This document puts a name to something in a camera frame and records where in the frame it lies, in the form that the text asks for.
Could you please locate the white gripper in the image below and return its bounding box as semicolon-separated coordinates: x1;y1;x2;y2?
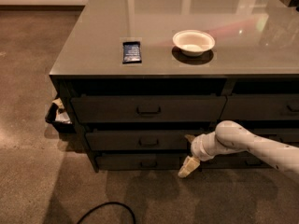
178;133;218;178

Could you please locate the drawer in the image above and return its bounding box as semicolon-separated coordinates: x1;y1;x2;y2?
71;95;226;123
96;153;187;171
221;94;299;120
201;152;269;169
249;128;299;144
86;130;204;151

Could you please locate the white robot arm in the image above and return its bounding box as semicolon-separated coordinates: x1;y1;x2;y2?
178;120;299;182

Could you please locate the dark grey drawer cabinet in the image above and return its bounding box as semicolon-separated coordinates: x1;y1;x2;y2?
50;0;299;171

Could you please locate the white bowl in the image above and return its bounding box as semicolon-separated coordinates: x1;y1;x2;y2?
173;30;215;57

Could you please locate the black bin with trash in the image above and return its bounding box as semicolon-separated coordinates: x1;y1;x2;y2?
45;98;75;133

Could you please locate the black floor cable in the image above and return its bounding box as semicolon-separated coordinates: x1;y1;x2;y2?
76;201;137;224

